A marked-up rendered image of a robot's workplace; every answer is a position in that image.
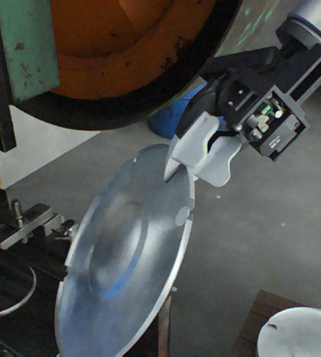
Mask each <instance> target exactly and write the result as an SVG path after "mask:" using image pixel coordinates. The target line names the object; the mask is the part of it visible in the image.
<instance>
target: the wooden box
mask: <svg viewBox="0 0 321 357"><path fill-rule="evenodd" d="M291 308H310V307H308V306H306V305H304V304H301V303H298V302H295V301H293V300H289V299H288V298H283V297H281V296H277V295H274V294H273V293H270V292H266V291H264V290H262V289H260V290H259V292H258V293H257V295H256V299H255V301H254V303H253V305H252V308H251V310H250V312H249V314H248V316H247V318H246V320H245V322H244V324H243V326H242V329H241V331H240V333H239V334H238V337H237V339H236V341H235V343H234V346H233V349H232V350H231V352H230V354H229V357H256V345H257V341H258V337H259V334H260V331H261V329H262V327H263V326H264V325H265V324H266V323H267V322H268V321H269V319H270V318H271V317H272V316H273V315H276V314H277V313H280V312H282V311H285V310H288V309H291Z"/></svg>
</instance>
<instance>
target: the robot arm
mask: <svg viewBox="0 0 321 357"><path fill-rule="evenodd" d="M276 36H277V37H278V39H279V40H280V42H281V43H282V44H283V46H282V48H281V49H278V48H277V47H276V46H270V47H267V48H263V49H255V50H251V51H248V50H247V51H243V52H239V53H232V54H228V55H224V56H219V57H213V58H209V59H207V60H206V62H205V64H204V66H203V68H202V70H201V73H200V75H199V76H200V77H201V78H202V79H204V80H205V81H206V82H207V85H206V86H205V87H203V88H202V89H200V91H199V92H198V93H197V94H196V95H195V96H193V97H192V98H191V99H190V101H189V102H188V104H187V105H186V107H185V109H184V111H183V113H182V115H181V119H180V121H179V123H178V126H177V128H176V130H175V134H174V138H173V139H172V141H171V144H170V147H169V150H168V152H167V155H166V160H165V163H164V167H163V171H162V180H163V181H164V183H167V182H168V181H169V180H170V179H171V178H172V177H173V176H174V175H175V173H176V172H177V171H178V170H179V168H180V166H181V165H184V166H186V167H189V168H190V169H191V170H192V173H193V177H194V181H195V180H197V179H202V180H203V181H205V182H207V183H209V184H210V185H212V186H215V187H220V186H223V185H224V184H225V183H226V182H227V181H228V180H229V177H230V171H229V161H230V160H231V158H232V157H233V156H234V155H235V154H236V153H238V152H242V151H243V150H244V149H245V148H246V147H248V146H249V145H251V146H252V147H253V148H254V149H255V150H256V151H257V152H258V153H260V154H261V155H264V156H265V157H269V158H270V159H271V160H272V161H273V162H274V163H275V162H276V161H277V159H278V158H279V157H280V156H281V155H282V154H284V153H285V152H286V151H287V150H288V149H289V148H290V147H291V146H292V145H293V143H294V142H295V141H296V140H297V139H298V138H299V137H301V136H302V135H303V134H304V133H305V132H306V131H307V130H308V128H309V127H310V125H309V124H308V122H307V121H306V120H305V119H304V116H305V115H306V113H305V112H304V111H303V110H302V109H301V107H300V105H301V104H302V103H303V102H304V101H305V100H306V99H307V98H308V97H309V96H310V95H311V94H312V93H313V92H314V91H315V90H316V89H317V88H318V87H319V86H320V85H321V0H299V1H298V3H297V4H296V6H295V7H294V8H293V9H292V10H291V11H290V12H289V13H288V14H287V20H285V21H284V22H283V23H282V25H280V27H279V28H278V29H277V30H276ZM213 115H215V116H213ZM216 116H224V117H223V118H222V119H223V120H224V121H225V122H226V125H225V126H226V127H227V128H228V129H229V132H227V131H217V129H218V127H219V125H220V120H219V119H218V118H217V117H216ZM292 132H295V133H296V135H295V136H293V138H292V139H291V140H290V141H289V142H288V143H287V144H286V146H285V147H284V148H283V149H282V150H281V151H280V152H278V151H277V150H276V149H277V147H278V146H279V145H280V144H281V143H282V142H283V141H284V140H285V139H286V138H287V137H288V136H290V134H291V133H292Z"/></svg>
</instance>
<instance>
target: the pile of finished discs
mask: <svg viewBox="0 0 321 357"><path fill-rule="evenodd" d="M256 357H321V310H319V309H315V308H291V309H288V310H285V311H282V312H280V313H277V314H276V315H273V316H272V317H271V318H270V319H269V321H268V322H267V323H266V324H265V325H264V326H263V327H262V329H261V331H260V334H259V337H258V341H257V345H256Z"/></svg>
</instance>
